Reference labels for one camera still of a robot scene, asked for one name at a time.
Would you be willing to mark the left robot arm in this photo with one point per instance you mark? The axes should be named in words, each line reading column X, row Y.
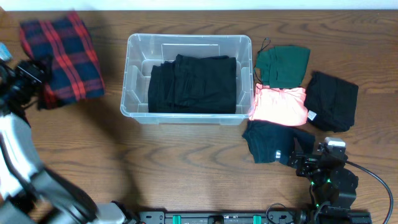
column 25, row 180

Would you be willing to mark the large black pants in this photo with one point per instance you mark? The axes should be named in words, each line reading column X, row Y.
column 194, row 85

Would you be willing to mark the dark green garment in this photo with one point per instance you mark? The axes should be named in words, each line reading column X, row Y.
column 281, row 66

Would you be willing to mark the dark teal folded garment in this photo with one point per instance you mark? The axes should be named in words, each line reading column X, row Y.
column 269, row 142

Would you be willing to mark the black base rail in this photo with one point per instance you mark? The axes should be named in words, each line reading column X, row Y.
column 282, row 217

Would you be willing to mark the coral pink folded garment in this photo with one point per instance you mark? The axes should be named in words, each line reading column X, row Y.
column 280, row 106

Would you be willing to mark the red navy plaid shirt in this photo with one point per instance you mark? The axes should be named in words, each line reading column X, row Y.
column 65, row 47

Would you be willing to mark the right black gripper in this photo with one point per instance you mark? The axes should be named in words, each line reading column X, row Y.
column 298, row 154

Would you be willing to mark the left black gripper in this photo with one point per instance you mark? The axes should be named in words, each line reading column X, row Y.
column 22, row 71

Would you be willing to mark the clear plastic storage bin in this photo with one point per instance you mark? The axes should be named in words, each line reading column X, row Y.
column 144, row 51

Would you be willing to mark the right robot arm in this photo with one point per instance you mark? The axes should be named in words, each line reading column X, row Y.
column 332, row 186

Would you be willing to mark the black garment white tag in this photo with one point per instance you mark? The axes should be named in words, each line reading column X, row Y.
column 331, row 102

